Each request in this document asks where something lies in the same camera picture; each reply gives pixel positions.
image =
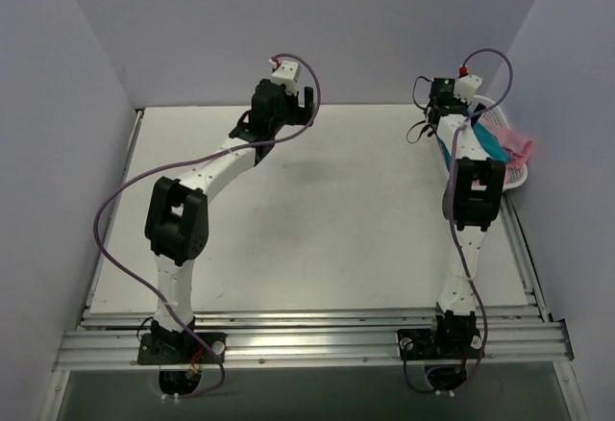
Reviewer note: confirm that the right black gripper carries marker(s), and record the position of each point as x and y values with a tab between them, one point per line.
455	105

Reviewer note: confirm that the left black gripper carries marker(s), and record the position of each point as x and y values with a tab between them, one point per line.
298	105

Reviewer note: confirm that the teal t-shirt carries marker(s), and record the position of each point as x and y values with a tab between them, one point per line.
473	143

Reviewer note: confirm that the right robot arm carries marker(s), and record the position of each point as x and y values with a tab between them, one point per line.
471	203

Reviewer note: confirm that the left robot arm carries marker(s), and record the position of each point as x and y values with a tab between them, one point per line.
177	223

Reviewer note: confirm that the white perforated plastic basket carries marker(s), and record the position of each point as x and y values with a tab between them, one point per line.
514	177

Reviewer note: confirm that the pink t-shirt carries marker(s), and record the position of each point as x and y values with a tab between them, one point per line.
518	146

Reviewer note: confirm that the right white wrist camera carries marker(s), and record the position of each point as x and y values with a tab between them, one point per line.
466	87

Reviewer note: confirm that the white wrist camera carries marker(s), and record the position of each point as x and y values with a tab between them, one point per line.
466	87
286	73

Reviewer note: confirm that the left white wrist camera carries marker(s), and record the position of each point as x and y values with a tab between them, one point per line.
286	73

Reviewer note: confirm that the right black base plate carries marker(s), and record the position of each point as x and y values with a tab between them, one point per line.
429	344

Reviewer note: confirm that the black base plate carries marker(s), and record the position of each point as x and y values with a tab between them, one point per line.
429	344
154	349

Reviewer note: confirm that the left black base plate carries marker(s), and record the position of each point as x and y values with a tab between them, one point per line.
154	349

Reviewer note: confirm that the aluminium rail frame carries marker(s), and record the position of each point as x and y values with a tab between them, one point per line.
317	257

